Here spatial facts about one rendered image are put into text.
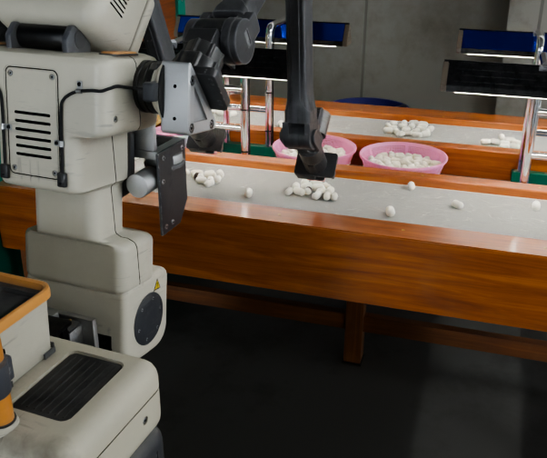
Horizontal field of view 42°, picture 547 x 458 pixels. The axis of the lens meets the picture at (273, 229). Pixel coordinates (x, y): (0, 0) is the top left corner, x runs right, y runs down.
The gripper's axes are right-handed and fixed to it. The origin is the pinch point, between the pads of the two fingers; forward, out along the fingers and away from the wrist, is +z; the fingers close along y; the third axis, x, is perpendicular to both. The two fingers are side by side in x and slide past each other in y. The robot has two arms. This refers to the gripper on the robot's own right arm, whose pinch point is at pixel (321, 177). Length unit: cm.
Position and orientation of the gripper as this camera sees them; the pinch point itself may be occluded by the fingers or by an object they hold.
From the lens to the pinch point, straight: 184.2
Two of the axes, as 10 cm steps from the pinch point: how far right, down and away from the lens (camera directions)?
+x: -1.9, 9.4, -2.7
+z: 2.1, 3.1, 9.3
